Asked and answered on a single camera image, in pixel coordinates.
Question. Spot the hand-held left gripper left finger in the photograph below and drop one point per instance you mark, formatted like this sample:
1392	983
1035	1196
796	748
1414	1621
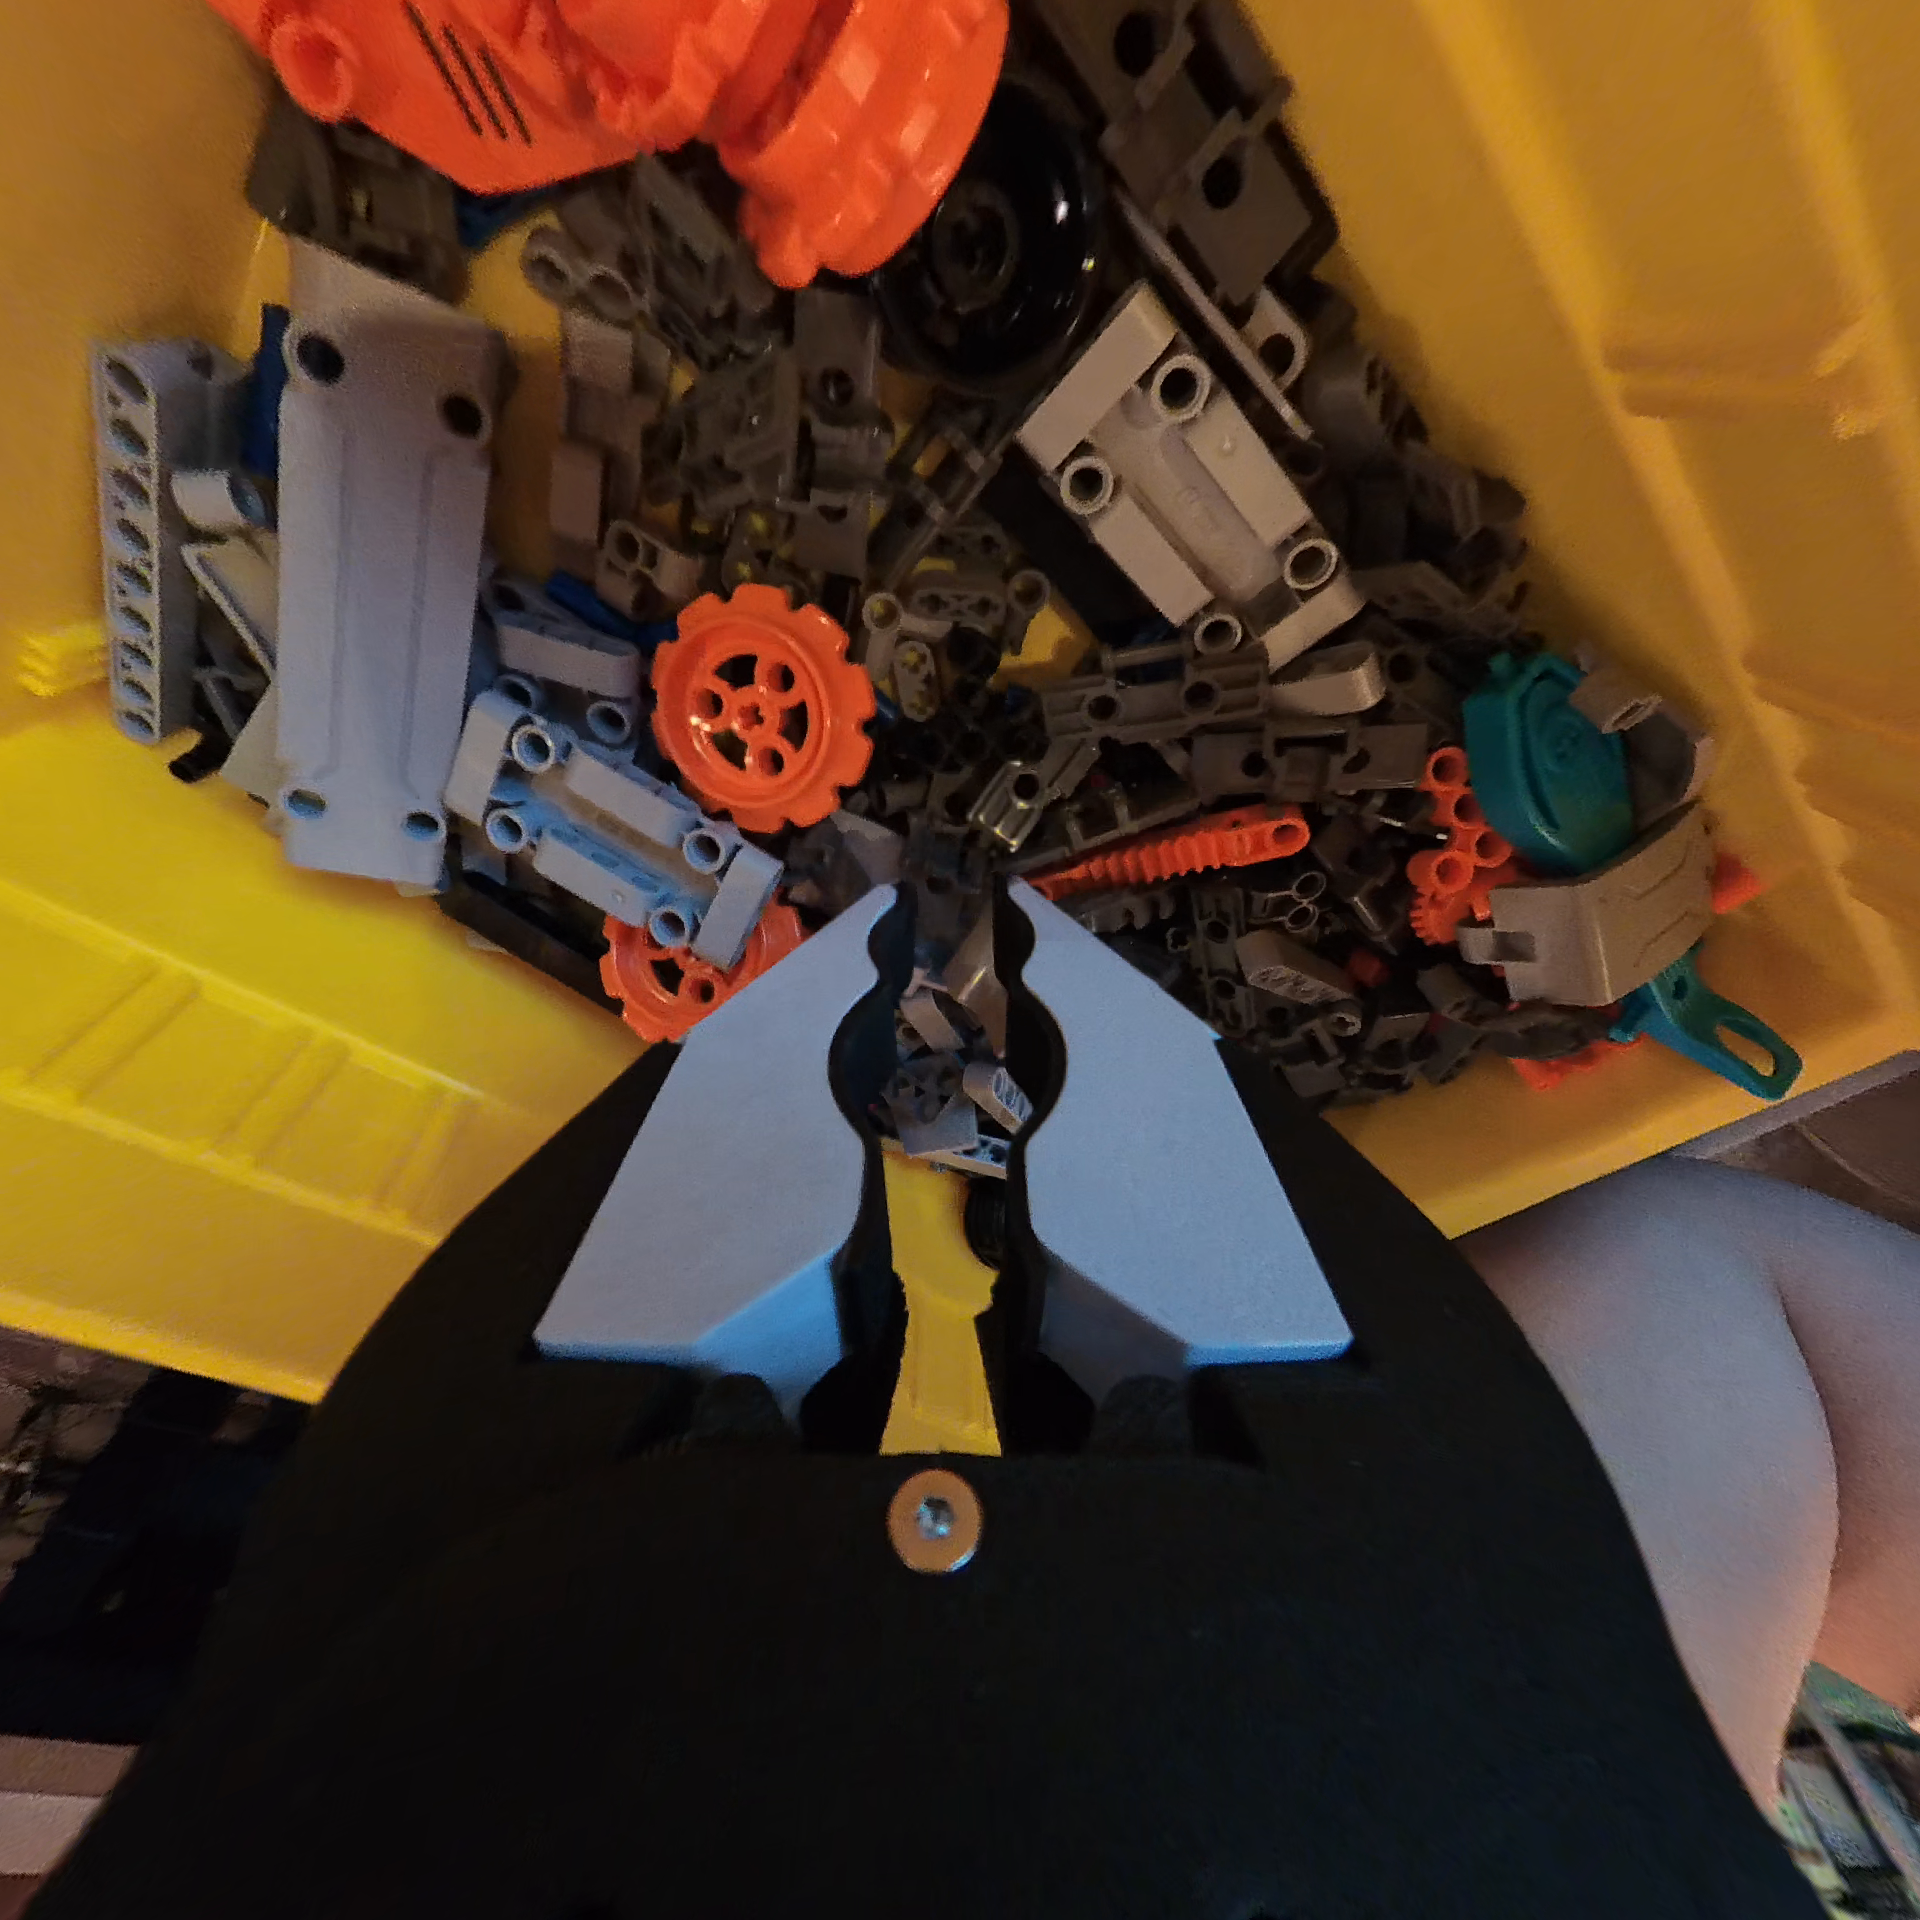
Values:
704	1202

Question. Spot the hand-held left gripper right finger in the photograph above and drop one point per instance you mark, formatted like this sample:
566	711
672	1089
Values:
1186	1202

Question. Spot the pile of toy brick parts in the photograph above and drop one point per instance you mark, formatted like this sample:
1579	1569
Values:
1201	721

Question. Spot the yellow plastic bin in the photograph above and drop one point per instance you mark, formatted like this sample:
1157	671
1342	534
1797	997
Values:
1649	300

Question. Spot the person's right forearm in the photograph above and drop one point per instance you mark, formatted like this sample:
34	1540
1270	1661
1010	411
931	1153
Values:
1649	1425

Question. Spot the orange gear wheel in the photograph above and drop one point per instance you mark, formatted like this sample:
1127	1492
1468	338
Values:
765	713
658	983

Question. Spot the teal oval part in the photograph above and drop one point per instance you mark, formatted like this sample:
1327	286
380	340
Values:
1545	765

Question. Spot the long grey panel part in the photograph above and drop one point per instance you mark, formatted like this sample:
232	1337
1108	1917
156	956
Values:
384	600

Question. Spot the wide grey panel part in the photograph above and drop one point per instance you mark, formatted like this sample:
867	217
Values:
1186	480

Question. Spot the grey holed beam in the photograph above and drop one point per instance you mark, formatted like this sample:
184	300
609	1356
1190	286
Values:
135	540

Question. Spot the black toy wheel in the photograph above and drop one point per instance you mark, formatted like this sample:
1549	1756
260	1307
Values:
999	241

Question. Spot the large orange shell part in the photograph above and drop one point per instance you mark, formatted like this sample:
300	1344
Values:
601	77

